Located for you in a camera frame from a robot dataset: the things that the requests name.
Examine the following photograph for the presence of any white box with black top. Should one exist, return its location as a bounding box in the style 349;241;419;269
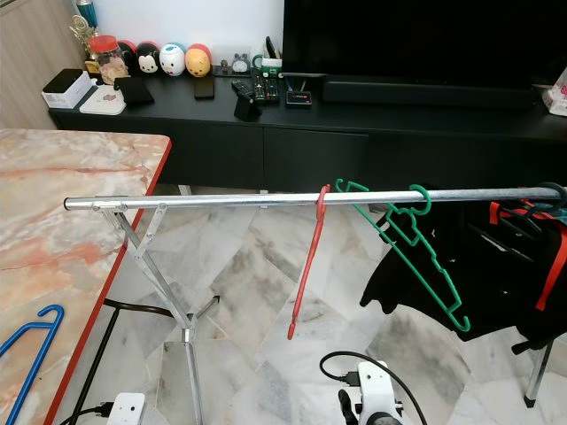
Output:
43;69;95;111

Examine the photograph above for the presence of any black mouse plush toy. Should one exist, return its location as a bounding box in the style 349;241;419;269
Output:
135;42;162;77

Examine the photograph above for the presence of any green mug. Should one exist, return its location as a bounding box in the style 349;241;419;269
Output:
252;37;286;81

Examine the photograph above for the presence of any blue plastic hanger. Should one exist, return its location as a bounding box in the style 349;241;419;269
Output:
0;305;66;425

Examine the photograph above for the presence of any marble top folding table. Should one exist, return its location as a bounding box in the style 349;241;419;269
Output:
0;128;172;425

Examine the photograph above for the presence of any black soundbar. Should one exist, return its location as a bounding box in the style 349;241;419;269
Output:
322;77;552;109

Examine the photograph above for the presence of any white tissue box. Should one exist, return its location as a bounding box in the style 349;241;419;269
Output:
542;60;567;107

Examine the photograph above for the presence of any white round plush toy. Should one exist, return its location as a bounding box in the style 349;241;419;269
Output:
159;42;187;77

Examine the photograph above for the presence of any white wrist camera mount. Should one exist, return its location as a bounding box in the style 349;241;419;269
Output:
356;359;395;419
109;392;146;425

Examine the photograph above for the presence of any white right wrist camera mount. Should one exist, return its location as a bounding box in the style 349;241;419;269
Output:
356;359;395;419

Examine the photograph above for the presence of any black phone stand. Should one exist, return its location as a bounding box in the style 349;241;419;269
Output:
235;95;262;121

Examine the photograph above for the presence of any silver clothes rack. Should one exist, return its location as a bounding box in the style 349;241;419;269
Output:
64;183;567;425

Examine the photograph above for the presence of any flat white box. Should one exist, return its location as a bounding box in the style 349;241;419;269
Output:
79;86;127;116

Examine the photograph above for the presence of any gold trophy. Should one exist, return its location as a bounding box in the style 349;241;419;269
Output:
71;0;100;72

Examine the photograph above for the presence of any red plastic hanger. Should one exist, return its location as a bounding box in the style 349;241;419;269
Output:
286;184;331;341

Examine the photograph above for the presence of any light wood cabinet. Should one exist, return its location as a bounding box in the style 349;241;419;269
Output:
0;0;94;132

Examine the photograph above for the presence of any glass jar red lid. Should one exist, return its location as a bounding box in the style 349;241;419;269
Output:
89;35;127;85

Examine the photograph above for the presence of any black leather pouch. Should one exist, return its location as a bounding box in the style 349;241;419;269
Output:
115;78;155;109

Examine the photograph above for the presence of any black TV console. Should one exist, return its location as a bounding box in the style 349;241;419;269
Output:
49;78;567;191

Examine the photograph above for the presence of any black smartphone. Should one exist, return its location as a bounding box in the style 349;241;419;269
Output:
194;78;216;100

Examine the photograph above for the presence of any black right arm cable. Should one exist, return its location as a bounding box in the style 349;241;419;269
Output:
319;351;431;425

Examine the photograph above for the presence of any black shirt with red trim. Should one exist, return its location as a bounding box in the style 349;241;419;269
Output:
359;202;567;357

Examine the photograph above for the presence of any green plastic hanger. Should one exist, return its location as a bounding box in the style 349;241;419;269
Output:
335;179;472;334

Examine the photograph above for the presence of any black flat television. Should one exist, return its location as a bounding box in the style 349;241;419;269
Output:
282;0;567;89

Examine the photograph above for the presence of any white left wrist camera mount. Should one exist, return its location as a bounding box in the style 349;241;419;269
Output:
109;392;146;425

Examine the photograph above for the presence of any black hanger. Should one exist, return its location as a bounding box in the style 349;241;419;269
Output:
534;181;567;213

